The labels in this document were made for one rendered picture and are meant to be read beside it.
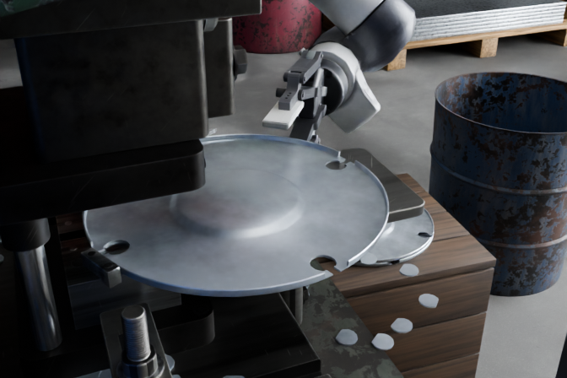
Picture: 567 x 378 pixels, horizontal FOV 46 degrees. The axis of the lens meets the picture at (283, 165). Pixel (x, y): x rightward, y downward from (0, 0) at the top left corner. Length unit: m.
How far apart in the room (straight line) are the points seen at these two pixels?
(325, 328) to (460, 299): 0.71
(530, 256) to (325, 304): 1.13
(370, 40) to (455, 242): 0.56
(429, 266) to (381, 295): 0.11
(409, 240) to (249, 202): 0.77
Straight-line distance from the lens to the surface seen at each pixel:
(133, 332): 0.49
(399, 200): 0.67
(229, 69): 0.54
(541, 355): 1.73
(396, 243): 1.36
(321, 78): 0.89
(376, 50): 0.99
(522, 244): 1.78
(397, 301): 1.31
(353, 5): 0.97
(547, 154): 1.66
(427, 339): 1.42
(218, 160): 0.73
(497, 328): 1.77
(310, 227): 0.61
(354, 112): 0.97
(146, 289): 0.58
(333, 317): 0.72
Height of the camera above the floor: 1.11
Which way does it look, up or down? 27 degrees down
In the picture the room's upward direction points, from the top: straight up
